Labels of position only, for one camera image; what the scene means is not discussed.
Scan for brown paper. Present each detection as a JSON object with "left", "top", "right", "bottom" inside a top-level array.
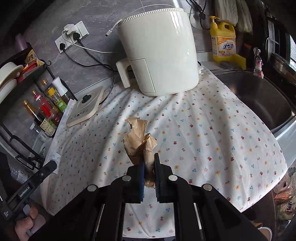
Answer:
[{"left": 123, "top": 116, "right": 157, "bottom": 188}]

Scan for black kitchen shelf rack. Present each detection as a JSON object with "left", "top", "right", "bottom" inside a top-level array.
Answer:
[{"left": 1, "top": 42, "right": 75, "bottom": 158}]

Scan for steel kitchen sink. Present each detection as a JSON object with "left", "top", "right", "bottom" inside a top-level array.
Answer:
[{"left": 212, "top": 69, "right": 295, "bottom": 133}]

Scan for person's left hand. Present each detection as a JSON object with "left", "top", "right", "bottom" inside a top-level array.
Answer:
[{"left": 15, "top": 203, "right": 46, "bottom": 240}]

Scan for floral white tablecloth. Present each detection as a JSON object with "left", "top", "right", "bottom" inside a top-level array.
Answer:
[{"left": 40, "top": 67, "right": 289, "bottom": 238}]

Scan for cream induction cooker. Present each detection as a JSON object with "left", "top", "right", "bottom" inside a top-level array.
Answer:
[{"left": 66, "top": 86, "right": 105, "bottom": 127}]

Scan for amber oil bottle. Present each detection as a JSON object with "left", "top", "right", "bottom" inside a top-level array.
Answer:
[{"left": 23, "top": 99, "right": 57, "bottom": 137}]

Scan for yellow cap green bottle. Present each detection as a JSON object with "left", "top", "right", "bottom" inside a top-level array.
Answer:
[{"left": 42, "top": 79, "right": 67, "bottom": 113}]

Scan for white pepper grinder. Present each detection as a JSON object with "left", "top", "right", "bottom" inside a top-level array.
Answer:
[{"left": 52, "top": 77, "right": 73, "bottom": 104}]

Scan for red cap sauce bottle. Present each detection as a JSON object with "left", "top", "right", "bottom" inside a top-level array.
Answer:
[{"left": 32, "top": 89, "right": 62, "bottom": 127}]

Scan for white air fryer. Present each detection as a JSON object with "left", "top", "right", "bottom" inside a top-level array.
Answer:
[{"left": 116, "top": 8, "right": 199, "bottom": 96}]

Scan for green white refill pouch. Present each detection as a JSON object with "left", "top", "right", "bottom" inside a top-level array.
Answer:
[{"left": 273, "top": 167, "right": 295, "bottom": 220}]

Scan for small pink figurine bottle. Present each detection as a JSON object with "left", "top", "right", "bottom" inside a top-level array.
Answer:
[{"left": 253, "top": 47, "right": 264, "bottom": 79}]

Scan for yellow detergent jug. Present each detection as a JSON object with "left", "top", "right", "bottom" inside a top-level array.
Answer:
[{"left": 209, "top": 16, "right": 246, "bottom": 70}]

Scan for hanging plastic bags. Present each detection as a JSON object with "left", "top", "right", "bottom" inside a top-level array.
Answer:
[{"left": 215, "top": 0, "right": 253, "bottom": 34}]

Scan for black dish rack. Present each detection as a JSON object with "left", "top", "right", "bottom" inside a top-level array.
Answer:
[{"left": 263, "top": 8, "right": 295, "bottom": 81}]

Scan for black power cable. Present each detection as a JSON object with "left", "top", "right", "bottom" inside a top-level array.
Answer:
[{"left": 59, "top": 33, "right": 117, "bottom": 105}]

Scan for wall power socket panel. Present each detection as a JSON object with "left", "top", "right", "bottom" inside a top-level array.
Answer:
[{"left": 55, "top": 21, "right": 89, "bottom": 54}]

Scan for coiled black cable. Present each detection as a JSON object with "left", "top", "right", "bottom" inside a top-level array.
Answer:
[{"left": 184, "top": 0, "right": 210, "bottom": 30}]

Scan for white charger cable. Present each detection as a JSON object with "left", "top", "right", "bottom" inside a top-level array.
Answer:
[{"left": 61, "top": 4, "right": 176, "bottom": 54}]

